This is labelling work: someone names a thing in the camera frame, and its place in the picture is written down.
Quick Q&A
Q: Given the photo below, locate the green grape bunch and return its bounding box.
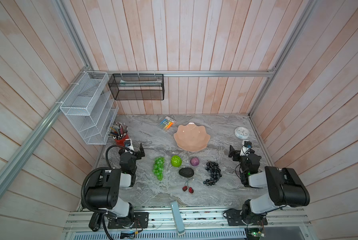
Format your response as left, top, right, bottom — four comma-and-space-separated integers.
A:
153, 157, 165, 181

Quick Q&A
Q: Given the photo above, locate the black grape bunch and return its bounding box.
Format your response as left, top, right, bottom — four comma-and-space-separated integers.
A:
203, 162, 222, 186

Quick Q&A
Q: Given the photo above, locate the green striped melon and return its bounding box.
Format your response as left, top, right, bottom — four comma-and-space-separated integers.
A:
171, 155, 182, 168

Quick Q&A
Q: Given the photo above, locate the purple fig fruit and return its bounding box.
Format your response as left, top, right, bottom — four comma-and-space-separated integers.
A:
190, 157, 200, 167

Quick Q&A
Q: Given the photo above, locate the dark avocado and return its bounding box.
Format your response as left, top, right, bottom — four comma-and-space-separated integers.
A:
179, 167, 195, 178

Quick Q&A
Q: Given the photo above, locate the red cherry pair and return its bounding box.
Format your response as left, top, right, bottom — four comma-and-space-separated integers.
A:
182, 180, 194, 194

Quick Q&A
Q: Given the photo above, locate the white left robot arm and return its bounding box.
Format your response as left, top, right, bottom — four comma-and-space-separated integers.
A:
81, 140, 145, 226

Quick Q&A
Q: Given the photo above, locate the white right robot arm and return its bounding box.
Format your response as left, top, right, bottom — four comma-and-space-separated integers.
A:
228, 141, 310, 224

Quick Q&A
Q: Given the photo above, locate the pink scalloped fruit bowl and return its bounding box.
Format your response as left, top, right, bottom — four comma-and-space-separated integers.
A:
174, 123, 211, 152

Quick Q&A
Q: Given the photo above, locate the red pencil cup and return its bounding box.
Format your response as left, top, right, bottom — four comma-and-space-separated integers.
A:
115, 134, 129, 147

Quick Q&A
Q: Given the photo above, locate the white round timer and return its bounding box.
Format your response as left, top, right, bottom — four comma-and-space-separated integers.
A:
234, 127, 250, 140

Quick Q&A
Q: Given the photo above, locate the bundle of coloured pencils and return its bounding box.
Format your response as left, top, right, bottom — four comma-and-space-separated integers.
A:
108, 123, 128, 140

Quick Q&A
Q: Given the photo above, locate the highlighter marker pack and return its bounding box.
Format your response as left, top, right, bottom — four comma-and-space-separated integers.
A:
159, 116, 177, 132

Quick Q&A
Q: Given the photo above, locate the white mesh shelf organizer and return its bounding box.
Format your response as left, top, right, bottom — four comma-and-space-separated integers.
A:
60, 71, 119, 145

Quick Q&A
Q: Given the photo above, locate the black stapler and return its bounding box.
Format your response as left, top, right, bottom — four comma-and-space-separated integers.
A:
89, 212, 103, 232

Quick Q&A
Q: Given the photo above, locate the green circuit board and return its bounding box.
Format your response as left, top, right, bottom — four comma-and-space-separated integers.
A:
246, 228, 265, 240

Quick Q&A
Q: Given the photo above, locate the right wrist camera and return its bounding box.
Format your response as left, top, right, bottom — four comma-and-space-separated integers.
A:
240, 141, 255, 156

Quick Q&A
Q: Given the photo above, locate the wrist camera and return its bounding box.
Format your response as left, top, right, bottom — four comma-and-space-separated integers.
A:
240, 141, 255, 156
124, 139, 135, 153

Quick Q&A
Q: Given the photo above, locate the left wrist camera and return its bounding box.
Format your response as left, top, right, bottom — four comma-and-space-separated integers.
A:
124, 139, 135, 153

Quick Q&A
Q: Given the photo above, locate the black corrugated cable conduit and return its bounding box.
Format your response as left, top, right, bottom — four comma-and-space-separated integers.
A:
81, 144, 132, 240

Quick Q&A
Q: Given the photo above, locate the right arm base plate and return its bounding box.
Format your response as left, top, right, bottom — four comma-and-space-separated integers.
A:
223, 209, 268, 226

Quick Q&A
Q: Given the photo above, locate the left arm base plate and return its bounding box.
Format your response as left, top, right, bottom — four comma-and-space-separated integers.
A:
108, 212, 149, 229

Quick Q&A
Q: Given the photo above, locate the black mesh wall basket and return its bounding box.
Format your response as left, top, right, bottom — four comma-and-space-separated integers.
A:
108, 73, 165, 101

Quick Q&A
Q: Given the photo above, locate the light blue bar on rail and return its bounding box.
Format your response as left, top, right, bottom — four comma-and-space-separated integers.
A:
170, 201, 185, 236

